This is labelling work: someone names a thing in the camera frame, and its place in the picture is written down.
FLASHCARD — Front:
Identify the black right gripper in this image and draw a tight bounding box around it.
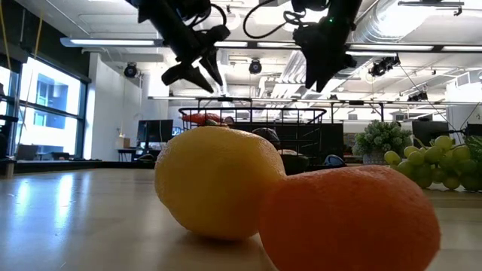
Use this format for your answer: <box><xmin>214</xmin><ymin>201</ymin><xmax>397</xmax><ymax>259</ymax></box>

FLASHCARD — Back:
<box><xmin>292</xmin><ymin>17</ymin><xmax>358</xmax><ymax>94</ymax></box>

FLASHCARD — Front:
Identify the black partition panel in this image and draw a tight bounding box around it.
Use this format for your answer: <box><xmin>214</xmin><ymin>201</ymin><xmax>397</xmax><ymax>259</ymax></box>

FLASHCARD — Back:
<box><xmin>225</xmin><ymin>122</ymin><xmax>344</xmax><ymax>151</ymax></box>

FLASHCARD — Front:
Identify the yellow lemon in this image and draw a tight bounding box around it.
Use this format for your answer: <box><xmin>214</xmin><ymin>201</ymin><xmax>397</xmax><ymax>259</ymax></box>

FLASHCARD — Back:
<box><xmin>154</xmin><ymin>125</ymin><xmax>287</xmax><ymax>241</ymax></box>

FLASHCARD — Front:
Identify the green potted plant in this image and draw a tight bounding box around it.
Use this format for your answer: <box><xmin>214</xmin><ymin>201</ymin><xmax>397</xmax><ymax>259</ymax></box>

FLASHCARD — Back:
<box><xmin>352</xmin><ymin>120</ymin><xmax>414</xmax><ymax>166</ymax></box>

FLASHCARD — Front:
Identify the black background rig frame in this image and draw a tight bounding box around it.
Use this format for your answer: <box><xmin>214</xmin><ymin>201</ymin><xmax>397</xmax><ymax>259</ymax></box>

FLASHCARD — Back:
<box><xmin>195</xmin><ymin>96</ymin><xmax>386</xmax><ymax>123</ymax></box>

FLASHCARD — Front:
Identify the cardboard box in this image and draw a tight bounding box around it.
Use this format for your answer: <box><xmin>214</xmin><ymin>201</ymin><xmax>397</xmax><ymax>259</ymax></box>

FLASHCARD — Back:
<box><xmin>114</xmin><ymin>135</ymin><xmax>132</xmax><ymax>150</ymax></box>

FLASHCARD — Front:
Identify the silver ventilation duct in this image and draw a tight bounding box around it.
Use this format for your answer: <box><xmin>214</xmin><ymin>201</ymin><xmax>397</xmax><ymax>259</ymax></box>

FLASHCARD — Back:
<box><xmin>333</xmin><ymin>0</ymin><xmax>449</xmax><ymax>79</ymax></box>

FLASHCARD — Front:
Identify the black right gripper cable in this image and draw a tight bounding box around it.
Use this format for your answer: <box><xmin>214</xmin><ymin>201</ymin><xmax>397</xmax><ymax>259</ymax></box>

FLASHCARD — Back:
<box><xmin>242</xmin><ymin>0</ymin><xmax>302</xmax><ymax>40</ymax></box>

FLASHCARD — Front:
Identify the black wire basket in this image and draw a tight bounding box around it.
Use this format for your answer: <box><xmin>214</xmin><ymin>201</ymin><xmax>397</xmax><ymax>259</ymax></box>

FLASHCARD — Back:
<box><xmin>178</xmin><ymin>106</ymin><xmax>328</xmax><ymax>171</ymax></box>

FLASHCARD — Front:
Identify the dull green round vegetable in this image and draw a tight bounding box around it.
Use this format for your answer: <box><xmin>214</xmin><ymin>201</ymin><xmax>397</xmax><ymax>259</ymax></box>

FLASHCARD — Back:
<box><xmin>280</xmin><ymin>149</ymin><xmax>311</xmax><ymax>176</ymax></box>

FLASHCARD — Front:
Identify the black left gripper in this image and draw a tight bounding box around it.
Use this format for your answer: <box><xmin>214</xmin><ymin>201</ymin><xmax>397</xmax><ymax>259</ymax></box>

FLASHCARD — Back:
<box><xmin>150</xmin><ymin>7</ymin><xmax>231</xmax><ymax>94</ymax></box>

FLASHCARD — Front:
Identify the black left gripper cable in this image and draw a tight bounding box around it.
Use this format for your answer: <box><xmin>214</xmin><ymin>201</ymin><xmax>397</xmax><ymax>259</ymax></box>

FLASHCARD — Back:
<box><xmin>186</xmin><ymin>2</ymin><xmax>229</xmax><ymax>30</ymax></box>

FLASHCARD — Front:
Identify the orange carrot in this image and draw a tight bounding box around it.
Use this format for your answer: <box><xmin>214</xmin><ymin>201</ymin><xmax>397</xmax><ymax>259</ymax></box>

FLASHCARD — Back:
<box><xmin>182</xmin><ymin>112</ymin><xmax>227</xmax><ymax>126</ymax></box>

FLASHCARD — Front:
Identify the dark rounded chair back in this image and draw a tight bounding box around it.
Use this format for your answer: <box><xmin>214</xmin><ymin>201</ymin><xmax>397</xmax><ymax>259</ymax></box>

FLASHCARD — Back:
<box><xmin>322</xmin><ymin>153</ymin><xmax>346</xmax><ymax>168</ymax></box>

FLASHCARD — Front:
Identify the black ceiling spot lamp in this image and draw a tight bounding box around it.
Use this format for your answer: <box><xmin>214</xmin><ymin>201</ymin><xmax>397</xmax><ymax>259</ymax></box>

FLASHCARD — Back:
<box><xmin>123</xmin><ymin>61</ymin><xmax>139</xmax><ymax>79</ymax></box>
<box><xmin>248</xmin><ymin>58</ymin><xmax>264</xmax><ymax>75</ymax></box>
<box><xmin>368</xmin><ymin>55</ymin><xmax>401</xmax><ymax>78</ymax></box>
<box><xmin>406</xmin><ymin>90</ymin><xmax>429</xmax><ymax>103</ymax></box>

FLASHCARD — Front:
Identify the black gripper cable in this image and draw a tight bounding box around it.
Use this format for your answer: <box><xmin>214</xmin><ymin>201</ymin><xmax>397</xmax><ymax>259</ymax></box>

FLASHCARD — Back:
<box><xmin>242</xmin><ymin>0</ymin><xmax>302</xmax><ymax>40</ymax></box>
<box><xmin>186</xmin><ymin>2</ymin><xmax>229</xmax><ymax>30</ymax></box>

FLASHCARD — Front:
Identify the long ceiling light strip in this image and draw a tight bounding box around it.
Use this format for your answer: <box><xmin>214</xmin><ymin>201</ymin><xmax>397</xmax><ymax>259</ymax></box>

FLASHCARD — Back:
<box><xmin>59</xmin><ymin>36</ymin><xmax>482</xmax><ymax>53</ymax></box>

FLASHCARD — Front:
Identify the orange fruit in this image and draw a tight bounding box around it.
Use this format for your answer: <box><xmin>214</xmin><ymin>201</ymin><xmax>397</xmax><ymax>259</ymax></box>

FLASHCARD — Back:
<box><xmin>258</xmin><ymin>164</ymin><xmax>442</xmax><ymax>271</ymax></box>

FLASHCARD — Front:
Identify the green grape bunch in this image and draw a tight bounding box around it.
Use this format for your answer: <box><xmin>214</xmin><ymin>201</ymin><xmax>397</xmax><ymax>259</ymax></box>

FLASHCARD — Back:
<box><xmin>383</xmin><ymin>134</ymin><xmax>482</xmax><ymax>192</ymax></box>

